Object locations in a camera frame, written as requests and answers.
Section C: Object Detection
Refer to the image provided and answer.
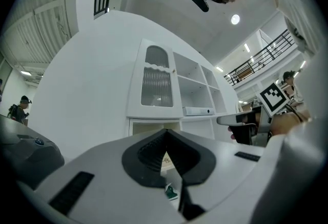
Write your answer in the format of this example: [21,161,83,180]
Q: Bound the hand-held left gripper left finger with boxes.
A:
[33,128,181,224]

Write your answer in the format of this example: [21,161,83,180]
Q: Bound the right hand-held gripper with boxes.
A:
[216,82,288,146]

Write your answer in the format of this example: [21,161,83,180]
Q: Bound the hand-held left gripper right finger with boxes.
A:
[166,129,268,224]

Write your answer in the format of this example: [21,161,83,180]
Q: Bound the person's right forearm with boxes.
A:
[270,110,311,138]

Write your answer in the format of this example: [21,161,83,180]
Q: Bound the green and white ornament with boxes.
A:
[165,183,179,201]

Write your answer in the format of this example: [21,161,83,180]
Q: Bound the black head-worn camera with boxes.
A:
[189,0,210,13]

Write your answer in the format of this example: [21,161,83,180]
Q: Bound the white bar-shaped device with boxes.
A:
[182,106,215,117]

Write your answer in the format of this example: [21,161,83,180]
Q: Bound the person's white shirt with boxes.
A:
[266,0,325,70]

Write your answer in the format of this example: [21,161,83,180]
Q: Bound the white shelf unit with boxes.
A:
[125,37,238,140]

